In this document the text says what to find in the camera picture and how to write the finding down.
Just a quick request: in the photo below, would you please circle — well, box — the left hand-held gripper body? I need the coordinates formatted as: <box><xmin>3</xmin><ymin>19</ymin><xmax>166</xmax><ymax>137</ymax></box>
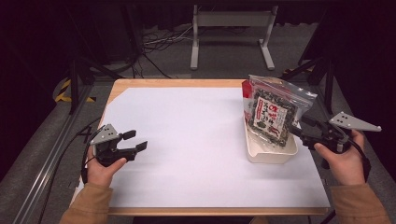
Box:
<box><xmin>90</xmin><ymin>123</ymin><xmax>138</xmax><ymax>168</ymax></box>

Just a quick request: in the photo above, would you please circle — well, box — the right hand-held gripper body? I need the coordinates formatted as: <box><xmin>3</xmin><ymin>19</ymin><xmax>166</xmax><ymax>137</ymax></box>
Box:
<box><xmin>301</xmin><ymin>111</ymin><xmax>382</xmax><ymax>154</ymax></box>

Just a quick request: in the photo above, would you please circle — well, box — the clear packet of dark spices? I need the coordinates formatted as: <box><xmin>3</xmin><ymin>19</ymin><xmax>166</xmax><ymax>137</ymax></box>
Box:
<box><xmin>247</xmin><ymin>74</ymin><xmax>318</xmax><ymax>148</ymax></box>

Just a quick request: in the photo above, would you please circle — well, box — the cream plastic bin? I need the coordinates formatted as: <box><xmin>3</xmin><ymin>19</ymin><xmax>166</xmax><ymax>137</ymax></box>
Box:
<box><xmin>242</xmin><ymin>116</ymin><xmax>299</xmax><ymax>165</ymax></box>

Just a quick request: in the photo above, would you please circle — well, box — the red seasoning packet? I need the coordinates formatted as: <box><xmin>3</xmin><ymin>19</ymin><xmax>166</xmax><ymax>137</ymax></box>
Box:
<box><xmin>241</xmin><ymin>78</ymin><xmax>256</xmax><ymax>125</ymax></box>

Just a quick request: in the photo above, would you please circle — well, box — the person's left hand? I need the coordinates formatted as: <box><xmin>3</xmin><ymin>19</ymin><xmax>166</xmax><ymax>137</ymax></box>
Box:
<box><xmin>86</xmin><ymin>146</ymin><xmax>128</xmax><ymax>189</ymax></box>

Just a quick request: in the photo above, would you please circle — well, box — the person's right hand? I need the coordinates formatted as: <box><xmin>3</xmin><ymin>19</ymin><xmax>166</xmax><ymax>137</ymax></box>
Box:
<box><xmin>313</xmin><ymin>129</ymin><xmax>367</xmax><ymax>187</ymax></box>

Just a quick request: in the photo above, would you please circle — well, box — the black tape cross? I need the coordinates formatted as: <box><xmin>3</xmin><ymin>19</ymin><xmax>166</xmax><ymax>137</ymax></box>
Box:
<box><xmin>77</xmin><ymin>125</ymin><xmax>96</xmax><ymax>145</ymax></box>

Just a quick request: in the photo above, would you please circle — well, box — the white paper sheet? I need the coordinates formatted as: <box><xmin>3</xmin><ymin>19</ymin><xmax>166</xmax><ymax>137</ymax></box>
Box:
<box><xmin>72</xmin><ymin>87</ymin><xmax>331</xmax><ymax>209</ymax></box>

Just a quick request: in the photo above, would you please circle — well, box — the yellow black hazard tape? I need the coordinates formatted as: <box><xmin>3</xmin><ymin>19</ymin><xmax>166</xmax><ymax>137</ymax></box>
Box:
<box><xmin>54</xmin><ymin>78</ymin><xmax>96</xmax><ymax>104</ymax></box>

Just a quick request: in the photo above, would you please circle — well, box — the white metal stand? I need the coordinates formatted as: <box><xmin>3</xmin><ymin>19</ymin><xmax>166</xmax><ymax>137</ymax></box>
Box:
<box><xmin>190</xmin><ymin>4</ymin><xmax>279</xmax><ymax>71</ymax></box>

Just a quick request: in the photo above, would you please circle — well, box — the thin black floor cable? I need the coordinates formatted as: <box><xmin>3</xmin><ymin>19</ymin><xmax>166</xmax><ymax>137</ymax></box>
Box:
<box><xmin>36</xmin><ymin>116</ymin><xmax>104</xmax><ymax>224</ymax></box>

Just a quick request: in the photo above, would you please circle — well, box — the left hand-held gripper cable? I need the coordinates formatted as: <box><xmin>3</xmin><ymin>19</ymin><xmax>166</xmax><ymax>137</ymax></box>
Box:
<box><xmin>80</xmin><ymin>136</ymin><xmax>101</xmax><ymax>185</ymax></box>

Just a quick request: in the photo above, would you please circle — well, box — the hand-held gripper cable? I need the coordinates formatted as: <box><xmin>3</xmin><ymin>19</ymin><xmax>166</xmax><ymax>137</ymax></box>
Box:
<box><xmin>80</xmin><ymin>136</ymin><xmax>101</xmax><ymax>185</ymax></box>
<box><xmin>320</xmin><ymin>139</ymin><xmax>373</xmax><ymax>224</ymax></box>

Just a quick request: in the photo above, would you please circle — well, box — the right hand-held gripper cable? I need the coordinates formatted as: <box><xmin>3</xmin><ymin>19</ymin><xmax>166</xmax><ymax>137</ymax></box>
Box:
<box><xmin>320</xmin><ymin>139</ymin><xmax>373</xmax><ymax>224</ymax></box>

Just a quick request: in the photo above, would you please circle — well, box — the bundle of floor cables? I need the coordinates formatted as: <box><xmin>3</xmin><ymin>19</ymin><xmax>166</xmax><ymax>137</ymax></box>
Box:
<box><xmin>134</xmin><ymin>24</ymin><xmax>195</xmax><ymax>79</ymax></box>

